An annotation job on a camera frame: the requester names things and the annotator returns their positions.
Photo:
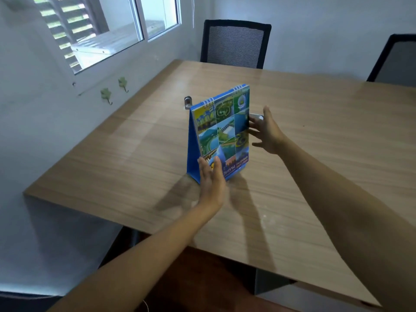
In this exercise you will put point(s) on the person's right hand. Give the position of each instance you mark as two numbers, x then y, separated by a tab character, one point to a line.
269	134

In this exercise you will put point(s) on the person's left hand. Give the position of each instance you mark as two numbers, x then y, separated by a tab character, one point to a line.
213	188

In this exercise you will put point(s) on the person's right thumb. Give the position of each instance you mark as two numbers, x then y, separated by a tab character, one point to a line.
267	115

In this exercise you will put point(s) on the person's left fingers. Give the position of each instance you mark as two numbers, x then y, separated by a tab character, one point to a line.
209	168

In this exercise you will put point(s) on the person's right middle finger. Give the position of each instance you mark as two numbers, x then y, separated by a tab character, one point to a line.
255	132

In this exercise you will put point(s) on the blue spiral desk calendar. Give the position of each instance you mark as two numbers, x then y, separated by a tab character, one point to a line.
224	126

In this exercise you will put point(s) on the person's right forearm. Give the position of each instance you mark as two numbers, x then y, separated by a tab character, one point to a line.
344	211

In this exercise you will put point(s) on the person's left forearm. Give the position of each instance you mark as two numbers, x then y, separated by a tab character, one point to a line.
143	259

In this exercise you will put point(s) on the small white object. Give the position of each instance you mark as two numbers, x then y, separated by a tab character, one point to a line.
258	116

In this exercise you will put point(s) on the small silver metal object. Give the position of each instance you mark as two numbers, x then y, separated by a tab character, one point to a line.
188	102

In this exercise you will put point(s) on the black mesh office chair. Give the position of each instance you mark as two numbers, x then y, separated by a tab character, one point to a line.
395	60
235	43

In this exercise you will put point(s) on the white framed sliding window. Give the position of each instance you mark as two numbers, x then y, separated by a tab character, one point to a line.
136	22

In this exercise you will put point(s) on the louvred window shutter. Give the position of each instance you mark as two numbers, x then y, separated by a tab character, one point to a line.
66	27

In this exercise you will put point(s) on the green leaf wall hook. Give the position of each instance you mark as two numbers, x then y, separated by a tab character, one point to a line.
123	83
106	94

